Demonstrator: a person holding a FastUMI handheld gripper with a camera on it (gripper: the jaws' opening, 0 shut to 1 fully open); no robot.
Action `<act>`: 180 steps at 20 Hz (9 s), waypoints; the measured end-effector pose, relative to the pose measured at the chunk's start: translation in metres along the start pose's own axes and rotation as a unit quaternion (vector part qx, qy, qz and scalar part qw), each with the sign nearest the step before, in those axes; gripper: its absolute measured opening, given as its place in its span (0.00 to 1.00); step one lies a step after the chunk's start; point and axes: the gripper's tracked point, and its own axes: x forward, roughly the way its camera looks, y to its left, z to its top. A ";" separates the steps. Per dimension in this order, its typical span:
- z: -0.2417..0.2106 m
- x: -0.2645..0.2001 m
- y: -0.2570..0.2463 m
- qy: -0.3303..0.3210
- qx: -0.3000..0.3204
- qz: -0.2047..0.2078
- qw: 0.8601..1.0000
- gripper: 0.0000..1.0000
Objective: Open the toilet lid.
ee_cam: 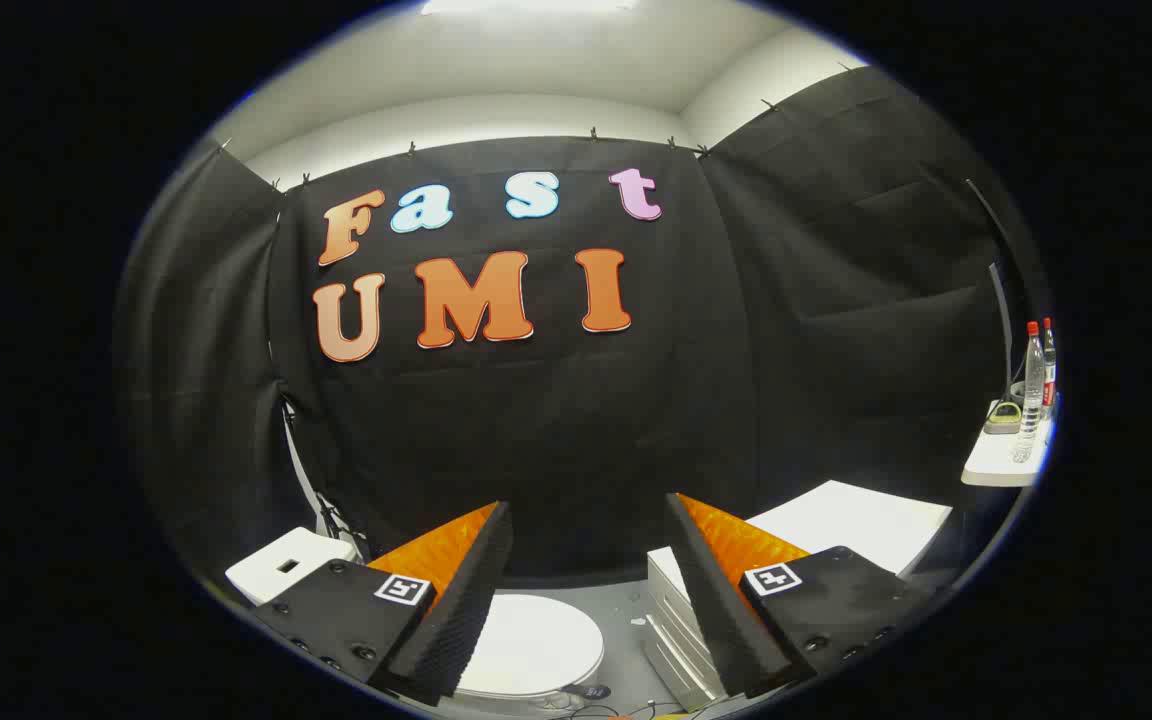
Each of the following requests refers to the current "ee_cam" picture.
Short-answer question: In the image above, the black backdrop cloth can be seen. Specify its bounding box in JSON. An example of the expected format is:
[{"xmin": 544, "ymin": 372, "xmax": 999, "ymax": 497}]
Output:
[{"xmin": 114, "ymin": 65, "xmax": 1052, "ymax": 601}]

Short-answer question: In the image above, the backdrop stand pole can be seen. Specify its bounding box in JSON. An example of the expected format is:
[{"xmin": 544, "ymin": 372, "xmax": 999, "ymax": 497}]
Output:
[{"xmin": 279, "ymin": 398, "xmax": 372, "ymax": 561}]

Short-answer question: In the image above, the white toilet lid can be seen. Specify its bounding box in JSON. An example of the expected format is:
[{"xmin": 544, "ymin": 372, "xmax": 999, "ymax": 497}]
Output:
[{"xmin": 456, "ymin": 594, "xmax": 613, "ymax": 701}]

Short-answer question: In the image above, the white drawer cabinet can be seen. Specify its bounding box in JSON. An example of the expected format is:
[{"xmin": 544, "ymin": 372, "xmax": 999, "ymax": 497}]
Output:
[{"xmin": 644, "ymin": 480, "xmax": 953, "ymax": 713}]

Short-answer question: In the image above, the white toilet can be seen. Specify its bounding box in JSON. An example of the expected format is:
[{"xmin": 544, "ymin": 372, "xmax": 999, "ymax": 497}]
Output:
[{"xmin": 225, "ymin": 527, "xmax": 359, "ymax": 607}]

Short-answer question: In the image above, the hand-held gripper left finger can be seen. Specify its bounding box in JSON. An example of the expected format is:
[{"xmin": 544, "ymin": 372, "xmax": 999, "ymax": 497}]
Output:
[{"xmin": 254, "ymin": 500, "xmax": 515, "ymax": 706}]

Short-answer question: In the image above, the clear water bottle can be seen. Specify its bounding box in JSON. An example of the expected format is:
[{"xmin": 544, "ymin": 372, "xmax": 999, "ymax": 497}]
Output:
[{"xmin": 1012, "ymin": 322, "xmax": 1045, "ymax": 463}]

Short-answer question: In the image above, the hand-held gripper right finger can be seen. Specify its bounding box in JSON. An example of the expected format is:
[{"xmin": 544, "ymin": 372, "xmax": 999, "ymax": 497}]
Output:
[{"xmin": 664, "ymin": 492, "xmax": 935, "ymax": 699}]

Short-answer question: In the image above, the white side table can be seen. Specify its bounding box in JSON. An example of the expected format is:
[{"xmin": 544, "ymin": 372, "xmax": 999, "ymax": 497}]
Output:
[{"xmin": 961, "ymin": 400, "xmax": 1055, "ymax": 488}]

